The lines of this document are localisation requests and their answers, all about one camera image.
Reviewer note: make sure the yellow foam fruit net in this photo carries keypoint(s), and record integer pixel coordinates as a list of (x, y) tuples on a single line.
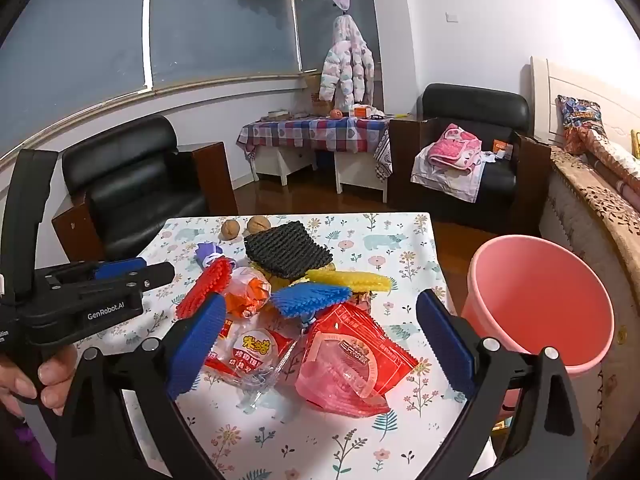
[(350, 280)]

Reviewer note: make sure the red dotted quilt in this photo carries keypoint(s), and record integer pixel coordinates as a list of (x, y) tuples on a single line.
[(610, 155)]

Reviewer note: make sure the white patterned puffer jacket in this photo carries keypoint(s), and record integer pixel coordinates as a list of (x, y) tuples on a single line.
[(347, 67)]

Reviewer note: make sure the brown patterned cloth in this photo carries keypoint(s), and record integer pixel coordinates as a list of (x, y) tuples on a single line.
[(382, 155)]

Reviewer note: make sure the white bed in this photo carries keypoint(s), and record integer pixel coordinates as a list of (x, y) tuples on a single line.
[(550, 90)]

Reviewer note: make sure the yellow flower pillow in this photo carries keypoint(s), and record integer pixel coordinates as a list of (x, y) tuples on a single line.
[(636, 142)]

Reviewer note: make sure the pink plastic bucket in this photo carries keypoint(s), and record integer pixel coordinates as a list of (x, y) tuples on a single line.
[(540, 305)]

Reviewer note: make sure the colourful cartoon pillow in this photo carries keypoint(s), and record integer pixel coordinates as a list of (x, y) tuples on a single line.
[(580, 115)]

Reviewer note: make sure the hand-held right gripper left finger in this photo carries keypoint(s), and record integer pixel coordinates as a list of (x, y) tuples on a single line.
[(197, 345)]

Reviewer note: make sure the orange and white box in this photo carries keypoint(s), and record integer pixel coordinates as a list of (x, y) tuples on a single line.
[(361, 110)]

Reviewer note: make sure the black leather armchair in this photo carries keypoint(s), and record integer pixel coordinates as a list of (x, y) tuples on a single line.
[(135, 185), (475, 105)]

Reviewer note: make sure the window with grey blind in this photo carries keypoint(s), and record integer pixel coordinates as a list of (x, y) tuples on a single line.
[(200, 20)]

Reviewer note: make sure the red foam fruit net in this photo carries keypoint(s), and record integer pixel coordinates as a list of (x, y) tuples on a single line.
[(205, 287)]

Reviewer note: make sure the clear red snack packet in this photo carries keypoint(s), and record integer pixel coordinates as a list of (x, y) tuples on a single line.
[(255, 355)]

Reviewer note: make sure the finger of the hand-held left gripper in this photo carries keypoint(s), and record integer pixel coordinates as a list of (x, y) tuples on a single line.
[(117, 268), (155, 274)]

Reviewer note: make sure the small orange ball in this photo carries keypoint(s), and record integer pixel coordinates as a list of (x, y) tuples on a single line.
[(336, 113)]

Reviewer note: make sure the white cloth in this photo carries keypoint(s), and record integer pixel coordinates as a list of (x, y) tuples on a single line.
[(445, 180)]

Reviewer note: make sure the brown leaf pattern blanket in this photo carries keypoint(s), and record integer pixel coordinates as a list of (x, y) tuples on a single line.
[(600, 200)]

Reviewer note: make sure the red wrapper with pink tray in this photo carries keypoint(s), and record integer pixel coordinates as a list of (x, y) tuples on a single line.
[(350, 360)]

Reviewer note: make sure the floral tablecloth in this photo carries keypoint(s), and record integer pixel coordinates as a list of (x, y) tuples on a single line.
[(390, 250)]

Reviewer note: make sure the walnut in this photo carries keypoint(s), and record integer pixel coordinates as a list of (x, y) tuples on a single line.
[(230, 229), (259, 224)]

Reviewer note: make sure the person's left hand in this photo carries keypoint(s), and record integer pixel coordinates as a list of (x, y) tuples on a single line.
[(50, 375)]

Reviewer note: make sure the small orange box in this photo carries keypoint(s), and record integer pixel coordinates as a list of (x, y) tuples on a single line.
[(502, 147)]

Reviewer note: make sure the black foam fruit net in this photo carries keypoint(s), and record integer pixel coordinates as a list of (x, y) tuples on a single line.
[(287, 252)]

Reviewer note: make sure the orange and white wrapper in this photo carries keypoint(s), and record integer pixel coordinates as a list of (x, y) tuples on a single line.
[(247, 295)]

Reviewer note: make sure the purple wrapper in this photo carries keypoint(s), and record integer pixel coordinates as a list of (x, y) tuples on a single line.
[(207, 251)]

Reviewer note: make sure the blue foam fruit net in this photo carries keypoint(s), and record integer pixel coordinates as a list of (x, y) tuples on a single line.
[(310, 300)]

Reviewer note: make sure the person's left forearm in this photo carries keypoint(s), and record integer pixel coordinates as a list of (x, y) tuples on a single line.
[(30, 450)]

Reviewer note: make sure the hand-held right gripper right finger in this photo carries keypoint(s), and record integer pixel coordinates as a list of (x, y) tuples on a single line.
[(442, 340)]

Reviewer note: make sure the white side table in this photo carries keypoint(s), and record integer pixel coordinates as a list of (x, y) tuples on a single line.
[(360, 175)]

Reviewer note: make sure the pink blanket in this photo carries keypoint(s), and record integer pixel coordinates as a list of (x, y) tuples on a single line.
[(455, 150)]

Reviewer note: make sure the stack of books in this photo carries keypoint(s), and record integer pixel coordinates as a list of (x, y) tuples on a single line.
[(277, 113)]

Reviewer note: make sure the white wall outlet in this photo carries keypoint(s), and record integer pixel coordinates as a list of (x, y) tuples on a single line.
[(452, 16)]

